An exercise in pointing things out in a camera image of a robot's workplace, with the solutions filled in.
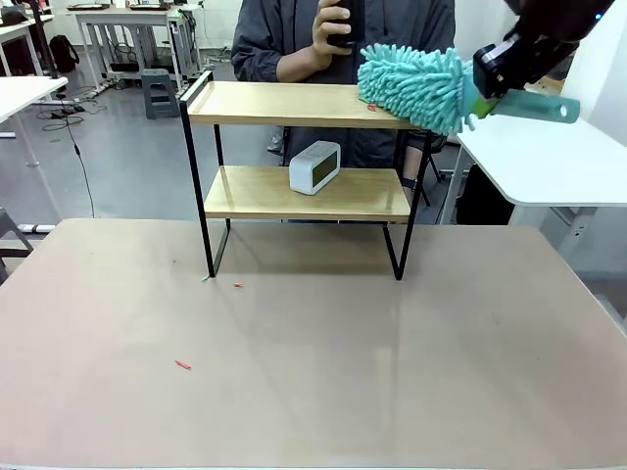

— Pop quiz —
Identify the wooden shelf with black frame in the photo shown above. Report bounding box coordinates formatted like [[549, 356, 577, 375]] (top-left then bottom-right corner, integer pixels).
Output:
[[178, 70, 435, 283]]

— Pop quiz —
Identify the black backpack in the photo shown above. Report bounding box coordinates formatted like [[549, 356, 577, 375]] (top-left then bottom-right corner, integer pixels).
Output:
[[48, 34, 80, 74]]

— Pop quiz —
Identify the person's right forearm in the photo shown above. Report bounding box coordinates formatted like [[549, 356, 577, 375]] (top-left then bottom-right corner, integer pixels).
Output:
[[275, 46, 327, 83]]

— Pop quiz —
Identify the black stand pole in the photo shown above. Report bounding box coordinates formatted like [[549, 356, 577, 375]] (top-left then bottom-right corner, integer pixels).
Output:
[[29, 0, 62, 82]]

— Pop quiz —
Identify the white desk with white frame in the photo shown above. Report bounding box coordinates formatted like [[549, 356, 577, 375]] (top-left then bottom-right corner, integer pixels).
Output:
[[438, 0, 627, 256]]

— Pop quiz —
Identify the wood-top desk white frame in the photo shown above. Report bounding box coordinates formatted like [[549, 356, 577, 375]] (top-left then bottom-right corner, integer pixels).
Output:
[[66, 2, 203, 95]]

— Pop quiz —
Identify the teal microfiber duster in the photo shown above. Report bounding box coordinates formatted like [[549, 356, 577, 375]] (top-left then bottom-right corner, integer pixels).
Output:
[[357, 42, 582, 136]]

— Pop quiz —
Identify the grey chair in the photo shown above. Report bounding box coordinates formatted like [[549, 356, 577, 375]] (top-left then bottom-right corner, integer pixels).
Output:
[[0, 207, 35, 286]]

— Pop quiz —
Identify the black cylindrical object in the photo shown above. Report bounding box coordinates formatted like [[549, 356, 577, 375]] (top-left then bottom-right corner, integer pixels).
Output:
[[325, 0, 366, 49]]

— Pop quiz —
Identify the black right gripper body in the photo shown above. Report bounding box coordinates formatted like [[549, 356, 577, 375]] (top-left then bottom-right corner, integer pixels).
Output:
[[471, 26, 580, 101]]

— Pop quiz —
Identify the person's right hand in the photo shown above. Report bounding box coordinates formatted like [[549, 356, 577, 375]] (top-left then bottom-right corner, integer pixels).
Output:
[[311, 0, 355, 69]]

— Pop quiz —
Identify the black bag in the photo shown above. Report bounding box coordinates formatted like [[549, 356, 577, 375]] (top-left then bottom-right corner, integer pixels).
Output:
[[455, 164, 515, 226]]

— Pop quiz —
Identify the grey step stool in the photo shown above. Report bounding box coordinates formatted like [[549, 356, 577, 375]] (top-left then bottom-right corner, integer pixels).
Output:
[[140, 68, 181, 120]]

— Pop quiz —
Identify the white digital clock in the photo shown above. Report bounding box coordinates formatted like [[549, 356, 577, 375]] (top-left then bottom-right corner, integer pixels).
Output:
[[288, 140, 343, 198]]

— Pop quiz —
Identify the black floor cable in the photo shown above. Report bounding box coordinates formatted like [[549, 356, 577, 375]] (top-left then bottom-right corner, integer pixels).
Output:
[[58, 95, 97, 219]]

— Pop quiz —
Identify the white table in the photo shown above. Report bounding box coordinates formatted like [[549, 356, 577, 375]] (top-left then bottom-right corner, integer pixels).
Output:
[[0, 74, 71, 168]]

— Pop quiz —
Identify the person in dark jacket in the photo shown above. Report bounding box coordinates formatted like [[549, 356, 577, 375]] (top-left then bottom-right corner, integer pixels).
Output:
[[229, 0, 458, 170]]

